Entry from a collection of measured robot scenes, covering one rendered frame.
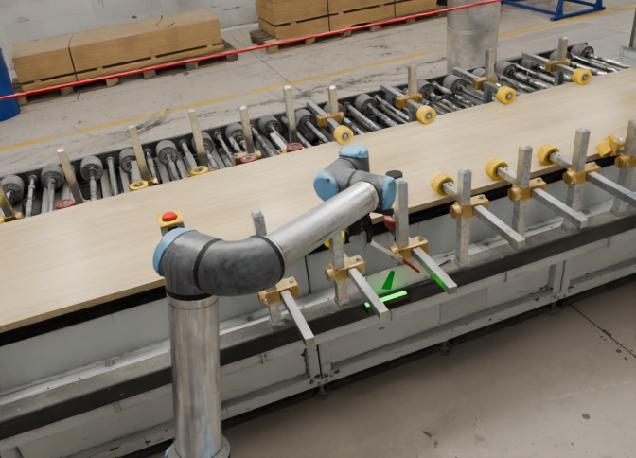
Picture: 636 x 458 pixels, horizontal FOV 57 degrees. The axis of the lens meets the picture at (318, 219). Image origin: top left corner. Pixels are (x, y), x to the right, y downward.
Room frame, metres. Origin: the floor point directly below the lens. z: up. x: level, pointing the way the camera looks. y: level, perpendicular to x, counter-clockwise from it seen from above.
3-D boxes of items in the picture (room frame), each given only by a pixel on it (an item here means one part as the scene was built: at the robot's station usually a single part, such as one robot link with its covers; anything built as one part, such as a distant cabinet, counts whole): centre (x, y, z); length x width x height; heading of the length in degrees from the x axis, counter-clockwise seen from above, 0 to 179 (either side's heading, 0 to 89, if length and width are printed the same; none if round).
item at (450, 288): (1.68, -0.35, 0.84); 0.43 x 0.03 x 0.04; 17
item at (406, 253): (1.74, -0.31, 0.85); 0.13 x 0.06 x 0.05; 107
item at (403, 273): (1.70, -0.27, 0.75); 0.26 x 0.01 x 0.10; 107
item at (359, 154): (1.59, -0.13, 1.28); 0.10 x 0.09 x 0.12; 143
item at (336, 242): (1.66, -0.05, 0.87); 0.03 x 0.03 x 0.48; 17
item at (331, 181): (1.50, -0.07, 1.28); 0.12 x 0.12 x 0.09; 53
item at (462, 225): (1.80, -0.53, 0.87); 0.03 x 0.03 x 0.48; 17
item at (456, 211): (1.81, -0.55, 0.95); 0.13 x 0.06 x 0.05; 107
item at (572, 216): (1.86, -0.82, 0.95); 0.50 x 0.04 x 0.04; 17
